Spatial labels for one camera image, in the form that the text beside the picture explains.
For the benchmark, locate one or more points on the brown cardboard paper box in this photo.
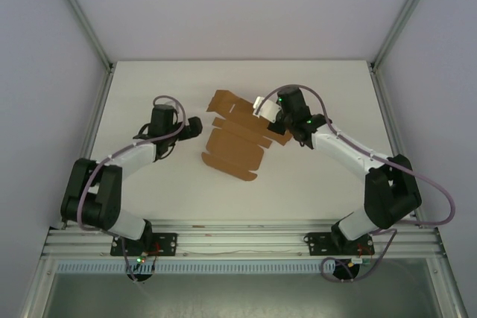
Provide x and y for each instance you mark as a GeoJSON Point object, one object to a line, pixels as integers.
{"type": "Point", "coordinates": [234, 146]}

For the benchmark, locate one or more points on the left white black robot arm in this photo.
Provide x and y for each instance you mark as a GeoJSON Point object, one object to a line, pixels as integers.
{"type": "Point", "coordinates": [112, 169]}

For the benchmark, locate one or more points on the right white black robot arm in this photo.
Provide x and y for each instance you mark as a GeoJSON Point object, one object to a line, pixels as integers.
{"type": "Point", "coordinates": [387, 191]}

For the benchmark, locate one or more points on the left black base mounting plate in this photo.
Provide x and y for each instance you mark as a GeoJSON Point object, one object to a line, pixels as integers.
{"type": "Point", "coordinates": [164, 243]}

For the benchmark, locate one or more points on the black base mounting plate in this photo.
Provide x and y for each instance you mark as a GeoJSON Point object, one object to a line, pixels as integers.
{"type": "Point", "coordinates": [316, 243]}
{"type": "Point", "coordinates": [164, 243]}

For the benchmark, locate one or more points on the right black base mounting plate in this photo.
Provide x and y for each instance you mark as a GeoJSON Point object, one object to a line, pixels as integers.
{"type": "Point", "coordinates": [316, 243]}

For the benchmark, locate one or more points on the aluminium table side rail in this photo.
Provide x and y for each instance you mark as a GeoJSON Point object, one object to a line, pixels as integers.
{"type": "Point", "coordinates": [395, 135]}
{"type": "Point", "coordinates": [89, 139]}

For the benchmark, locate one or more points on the aluminium mounting rail beam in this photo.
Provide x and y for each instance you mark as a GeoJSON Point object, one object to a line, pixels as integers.
{"type": "Point", "coordinates": [242, 238]}

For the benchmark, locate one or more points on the aluminium frame post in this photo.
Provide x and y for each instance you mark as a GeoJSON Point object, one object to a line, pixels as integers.
{"type": "Point", "coordinates": [406, 12]}
{"type": "Point", "coordinates": [80, 14]}

